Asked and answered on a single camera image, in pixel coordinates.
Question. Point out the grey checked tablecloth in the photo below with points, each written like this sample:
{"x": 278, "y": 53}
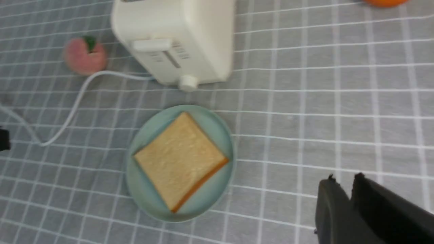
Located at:
{"x": 319, "y": 87}

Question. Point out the white toaster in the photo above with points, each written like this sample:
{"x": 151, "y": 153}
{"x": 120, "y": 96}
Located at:
{"x": 179, "y": 42}

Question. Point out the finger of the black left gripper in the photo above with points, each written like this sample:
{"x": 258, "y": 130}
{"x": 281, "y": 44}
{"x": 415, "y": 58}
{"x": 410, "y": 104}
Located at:
{"x": 5, "y": 142}

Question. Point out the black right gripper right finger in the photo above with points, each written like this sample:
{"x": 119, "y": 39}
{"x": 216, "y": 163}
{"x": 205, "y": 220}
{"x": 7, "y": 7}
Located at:
{"x": 392, "y": 218}

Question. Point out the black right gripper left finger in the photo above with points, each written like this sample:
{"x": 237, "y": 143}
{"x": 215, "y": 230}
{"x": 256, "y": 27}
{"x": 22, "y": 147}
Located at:
{"x": 335, "y": 219}

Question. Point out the toast slice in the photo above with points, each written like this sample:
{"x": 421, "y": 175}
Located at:
{"x": 180, "y": 160}

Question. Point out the orange persimmon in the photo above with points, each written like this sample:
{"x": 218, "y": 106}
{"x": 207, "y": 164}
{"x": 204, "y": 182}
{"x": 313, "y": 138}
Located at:
{"x": 385, "y": 3}

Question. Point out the light green plate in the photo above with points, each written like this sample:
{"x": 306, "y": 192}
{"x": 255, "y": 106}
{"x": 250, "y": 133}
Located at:
{"x": 210, "y": 193}

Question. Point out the pink peach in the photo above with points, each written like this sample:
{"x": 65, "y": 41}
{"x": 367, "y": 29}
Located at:
{"x": 85, "y": 55}

